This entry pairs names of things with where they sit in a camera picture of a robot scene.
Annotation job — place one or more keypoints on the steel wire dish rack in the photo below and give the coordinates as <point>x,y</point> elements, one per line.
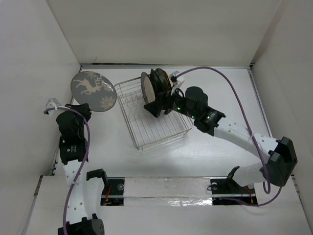
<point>145,129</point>

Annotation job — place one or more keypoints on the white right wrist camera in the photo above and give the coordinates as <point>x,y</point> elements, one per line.
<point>179,80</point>

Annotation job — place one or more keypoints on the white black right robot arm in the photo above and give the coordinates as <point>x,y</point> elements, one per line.
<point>277,157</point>

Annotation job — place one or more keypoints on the cream plate brown metallic rim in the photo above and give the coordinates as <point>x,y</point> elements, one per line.
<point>147,87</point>

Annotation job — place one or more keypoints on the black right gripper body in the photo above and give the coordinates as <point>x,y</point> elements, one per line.
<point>175,103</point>

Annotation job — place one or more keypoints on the cream plate black striped rim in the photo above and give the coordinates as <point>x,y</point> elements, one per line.
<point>164,78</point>

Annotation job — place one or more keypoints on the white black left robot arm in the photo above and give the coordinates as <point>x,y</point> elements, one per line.
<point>85,186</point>

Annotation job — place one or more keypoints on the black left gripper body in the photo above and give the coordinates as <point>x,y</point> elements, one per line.
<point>81,121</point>

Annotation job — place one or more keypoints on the silver front table rail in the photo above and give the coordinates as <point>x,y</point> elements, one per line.
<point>176,191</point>

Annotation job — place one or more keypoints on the grey plate tree pattern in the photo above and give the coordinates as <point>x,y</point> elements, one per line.
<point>93,89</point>

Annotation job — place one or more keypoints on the beige plate leaf pattern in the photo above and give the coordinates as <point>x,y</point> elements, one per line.
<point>171,80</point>

